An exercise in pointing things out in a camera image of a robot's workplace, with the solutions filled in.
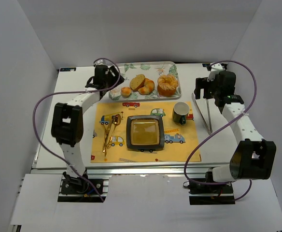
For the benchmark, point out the black square plate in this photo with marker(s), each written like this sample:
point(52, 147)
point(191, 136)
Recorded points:
point(145, 133)

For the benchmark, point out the floral serving tray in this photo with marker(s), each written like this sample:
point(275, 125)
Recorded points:
point(152, 71)

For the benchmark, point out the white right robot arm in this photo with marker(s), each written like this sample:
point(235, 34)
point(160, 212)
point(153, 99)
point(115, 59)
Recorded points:
point(254, 156)

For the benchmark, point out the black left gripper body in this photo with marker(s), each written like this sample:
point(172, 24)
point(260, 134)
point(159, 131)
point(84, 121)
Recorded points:
point(115, 76)

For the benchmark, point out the gold fork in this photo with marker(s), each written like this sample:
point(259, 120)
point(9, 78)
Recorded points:
point(105, 141)

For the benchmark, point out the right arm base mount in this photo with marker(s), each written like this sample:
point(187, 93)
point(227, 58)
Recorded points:
point(209, 194)

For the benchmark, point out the small round bun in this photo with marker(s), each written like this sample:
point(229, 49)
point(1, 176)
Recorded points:
point(126, 92)

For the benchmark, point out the green mug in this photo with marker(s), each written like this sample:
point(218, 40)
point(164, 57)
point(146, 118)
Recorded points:
point(180, 112)

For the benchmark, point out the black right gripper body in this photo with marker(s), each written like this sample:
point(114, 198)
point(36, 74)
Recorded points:
point(201, 87)

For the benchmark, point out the twisted ring bread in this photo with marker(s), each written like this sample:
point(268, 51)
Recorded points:
point(148, 87)

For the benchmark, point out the aluminium frame rail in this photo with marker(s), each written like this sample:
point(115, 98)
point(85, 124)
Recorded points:
point(164, 168)

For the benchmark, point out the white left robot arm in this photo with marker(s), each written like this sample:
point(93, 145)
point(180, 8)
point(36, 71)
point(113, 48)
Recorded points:
point(68, 124)

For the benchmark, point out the yellow vehicle print placemat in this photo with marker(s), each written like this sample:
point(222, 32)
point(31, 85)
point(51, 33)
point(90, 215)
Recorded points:
point(180, 140)

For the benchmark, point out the sliced bread piece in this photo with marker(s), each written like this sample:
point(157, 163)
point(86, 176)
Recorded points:
point(137, 82)

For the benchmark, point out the gold spoon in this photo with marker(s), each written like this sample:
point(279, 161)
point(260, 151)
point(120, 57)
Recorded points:
point(116, 123)

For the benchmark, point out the sugar topped round bread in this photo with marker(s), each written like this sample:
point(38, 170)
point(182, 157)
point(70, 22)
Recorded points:
point(167, 85)

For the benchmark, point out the gold knife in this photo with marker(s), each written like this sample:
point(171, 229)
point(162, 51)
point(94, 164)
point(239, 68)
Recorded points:
point(111, 122)

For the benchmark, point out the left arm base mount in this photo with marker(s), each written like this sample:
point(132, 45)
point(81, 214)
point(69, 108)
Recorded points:
point(76, 190)

